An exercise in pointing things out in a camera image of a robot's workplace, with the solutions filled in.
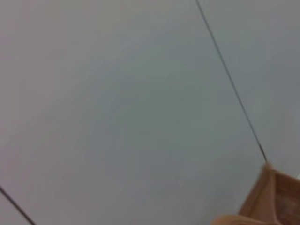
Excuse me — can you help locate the brown jute handbag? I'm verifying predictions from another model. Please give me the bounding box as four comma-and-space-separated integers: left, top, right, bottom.
210, 161, 300, 225

